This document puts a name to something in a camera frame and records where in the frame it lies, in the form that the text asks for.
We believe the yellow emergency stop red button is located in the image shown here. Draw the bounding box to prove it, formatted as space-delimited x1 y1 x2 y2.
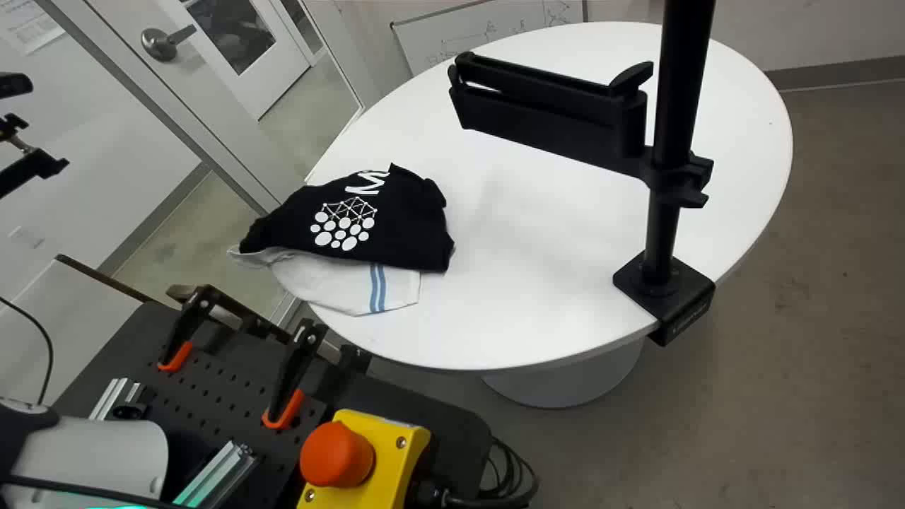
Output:
294 408 434 509

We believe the thin black hanging cable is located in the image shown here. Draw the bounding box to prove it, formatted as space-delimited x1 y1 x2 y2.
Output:
0 295 55 408

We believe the black cable bundle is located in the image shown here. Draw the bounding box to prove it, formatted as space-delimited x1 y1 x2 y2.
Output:
413 437 542 509

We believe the white door with window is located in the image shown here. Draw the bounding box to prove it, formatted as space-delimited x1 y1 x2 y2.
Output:
81 0 314 123

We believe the black t-shirt with white print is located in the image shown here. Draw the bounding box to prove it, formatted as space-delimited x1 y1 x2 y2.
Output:
238 161 458 278

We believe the silver door lever handle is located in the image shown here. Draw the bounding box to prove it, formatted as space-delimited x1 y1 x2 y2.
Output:
137 22 201 66

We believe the white towel with blue stripes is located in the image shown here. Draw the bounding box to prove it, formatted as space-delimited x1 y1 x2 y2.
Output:
229 247 425 316

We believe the black camera stand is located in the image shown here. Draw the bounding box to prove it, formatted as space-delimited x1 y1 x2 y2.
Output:
0 72 72 200

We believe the silver aluminium extrusion bar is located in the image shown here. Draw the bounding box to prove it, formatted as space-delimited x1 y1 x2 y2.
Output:
84 377 146 425
171 439 258 509

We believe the black clamp with orange handle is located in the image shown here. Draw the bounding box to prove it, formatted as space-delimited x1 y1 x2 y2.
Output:
153 287 238 377
259 321 333 437

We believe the white paper wall notice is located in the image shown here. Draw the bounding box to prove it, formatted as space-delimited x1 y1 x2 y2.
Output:
0 0 64 58

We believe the black pole frame with clamp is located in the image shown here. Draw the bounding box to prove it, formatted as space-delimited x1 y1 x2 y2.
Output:
443 0 719 349

